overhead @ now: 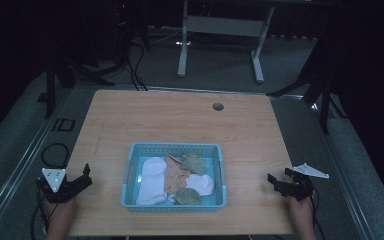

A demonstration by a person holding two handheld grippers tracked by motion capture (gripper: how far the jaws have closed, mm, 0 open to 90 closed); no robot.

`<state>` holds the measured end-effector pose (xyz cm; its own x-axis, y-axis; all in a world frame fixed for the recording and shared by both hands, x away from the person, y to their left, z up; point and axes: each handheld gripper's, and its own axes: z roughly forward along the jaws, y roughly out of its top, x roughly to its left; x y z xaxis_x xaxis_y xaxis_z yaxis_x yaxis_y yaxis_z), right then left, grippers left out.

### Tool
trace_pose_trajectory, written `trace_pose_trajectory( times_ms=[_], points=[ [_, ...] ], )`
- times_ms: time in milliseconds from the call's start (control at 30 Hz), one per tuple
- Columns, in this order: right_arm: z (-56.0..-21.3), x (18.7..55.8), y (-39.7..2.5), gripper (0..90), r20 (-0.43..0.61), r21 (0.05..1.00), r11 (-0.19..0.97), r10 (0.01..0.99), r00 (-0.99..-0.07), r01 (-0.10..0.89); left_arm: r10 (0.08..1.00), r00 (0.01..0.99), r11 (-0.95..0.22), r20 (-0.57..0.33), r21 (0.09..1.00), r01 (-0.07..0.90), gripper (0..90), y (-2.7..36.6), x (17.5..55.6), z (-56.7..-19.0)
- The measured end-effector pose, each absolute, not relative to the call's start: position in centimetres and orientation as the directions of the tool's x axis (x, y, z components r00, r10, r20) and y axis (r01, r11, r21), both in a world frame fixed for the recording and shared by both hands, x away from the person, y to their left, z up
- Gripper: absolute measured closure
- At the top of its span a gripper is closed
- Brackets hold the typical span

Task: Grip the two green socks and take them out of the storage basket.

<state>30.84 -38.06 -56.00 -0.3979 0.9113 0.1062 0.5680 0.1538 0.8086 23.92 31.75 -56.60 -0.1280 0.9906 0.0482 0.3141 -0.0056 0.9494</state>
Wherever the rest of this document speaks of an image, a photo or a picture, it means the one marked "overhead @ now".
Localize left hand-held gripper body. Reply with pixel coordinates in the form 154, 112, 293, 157
35, 167, 78, 204

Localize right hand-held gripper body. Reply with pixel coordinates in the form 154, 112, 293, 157
279, 162, 331, 202

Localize long white sock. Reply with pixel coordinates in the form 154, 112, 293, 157
135, 156, 168, 206

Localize short white sock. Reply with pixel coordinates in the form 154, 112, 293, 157
167, 173, 215, 203

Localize green sock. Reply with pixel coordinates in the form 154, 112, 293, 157
174, 187, 202, 206
179, 152, 207, 177

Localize beige sock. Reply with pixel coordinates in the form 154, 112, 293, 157
163, 154, 191, 195

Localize blue plastic basket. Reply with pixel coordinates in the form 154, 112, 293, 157
120, 142, 228, 213

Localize person's right hand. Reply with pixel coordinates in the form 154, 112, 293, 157
287, 194, 315, 222

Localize person's left hand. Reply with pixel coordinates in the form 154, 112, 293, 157
42, 195, 78, 225

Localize black metal stand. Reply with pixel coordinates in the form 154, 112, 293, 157
265, 39, 349, 135
36, 49, 116, 120

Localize black cable loop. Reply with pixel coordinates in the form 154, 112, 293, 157
40, 142, 71, 170

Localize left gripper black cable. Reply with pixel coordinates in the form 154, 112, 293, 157
29, 181, 59, 240

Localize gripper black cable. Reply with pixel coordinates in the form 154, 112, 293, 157
29, 181, 59, 240
309, 187, 328, 240

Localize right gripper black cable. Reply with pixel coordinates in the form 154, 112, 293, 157
309, 187, 328, 240

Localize black rectangular floor frame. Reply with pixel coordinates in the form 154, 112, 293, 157
50, 117, 77, 133

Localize black floor cables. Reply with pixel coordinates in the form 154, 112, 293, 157
125, 42, 149, 92

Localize white metal desk frame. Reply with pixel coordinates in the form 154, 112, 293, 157
176, 0, 276, 84

